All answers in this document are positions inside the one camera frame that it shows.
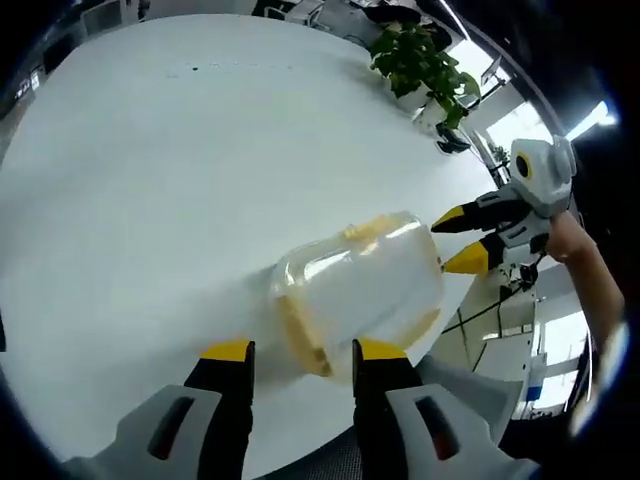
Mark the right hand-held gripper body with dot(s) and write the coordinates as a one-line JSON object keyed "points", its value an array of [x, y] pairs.
{"points": [[545, 175]]}

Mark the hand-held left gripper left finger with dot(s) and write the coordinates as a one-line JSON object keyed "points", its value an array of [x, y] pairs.
{"points": [[215, 400]]}

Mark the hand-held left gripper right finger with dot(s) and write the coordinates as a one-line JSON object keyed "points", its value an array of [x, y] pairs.
{"points": [[385, 400]]}

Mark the clear plastic container yellow buckles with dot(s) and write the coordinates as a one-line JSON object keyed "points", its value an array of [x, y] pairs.
{"points": [[360, 290]]}

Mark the person's right hand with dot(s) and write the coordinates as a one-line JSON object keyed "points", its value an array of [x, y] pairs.
{"points": [[565, 240]]}

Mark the small potted plant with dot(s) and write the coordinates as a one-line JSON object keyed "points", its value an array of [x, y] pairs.
{"points": [[500, 155]]}

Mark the black object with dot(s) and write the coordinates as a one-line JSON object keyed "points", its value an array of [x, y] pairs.
{"points": [[452, 142]]}

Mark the white desk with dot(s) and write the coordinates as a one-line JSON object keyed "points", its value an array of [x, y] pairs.
{"points": [[555, 310]]}

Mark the grey mesh office chair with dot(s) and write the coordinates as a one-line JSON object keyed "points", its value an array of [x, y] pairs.
{"points": [[465, 385]]}

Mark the black monitor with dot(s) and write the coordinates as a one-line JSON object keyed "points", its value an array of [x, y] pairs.
{"points": [[492, 71]]}

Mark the green potted plant white pot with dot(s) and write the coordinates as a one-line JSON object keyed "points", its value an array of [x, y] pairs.
{"points": [[420, 55]]}

